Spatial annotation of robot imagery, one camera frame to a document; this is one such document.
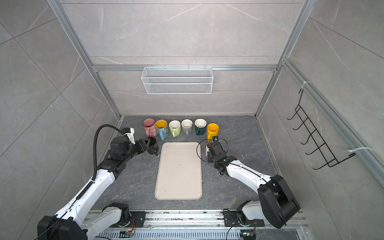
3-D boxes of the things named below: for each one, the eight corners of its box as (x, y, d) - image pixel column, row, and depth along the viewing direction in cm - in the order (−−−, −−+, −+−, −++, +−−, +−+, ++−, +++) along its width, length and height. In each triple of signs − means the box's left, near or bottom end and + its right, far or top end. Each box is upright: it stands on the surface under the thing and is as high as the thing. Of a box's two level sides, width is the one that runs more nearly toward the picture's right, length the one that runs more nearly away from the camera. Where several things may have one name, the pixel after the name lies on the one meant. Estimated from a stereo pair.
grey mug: (181, 139, 107) (180, 131, 99) (182, 128, 114) (181, 119, 106) (192, 140, 107) (192, 131, 99) (192, 128, 114) (192, 119, 107)
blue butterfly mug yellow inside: (156, 142, 105) (152, 133, 96) (158, 129, 113) (156, 119, 104) (167, 143, 105) (164, 133, 96) (169, 129, 113) (167, 119, 104)
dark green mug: (198, 138, 107) (198, 129, 98) (193, 129, 112) (193, 120, 104) (207, 134, 109) (209, 125, 101) (202, 126, 114) (203, 116, 106)
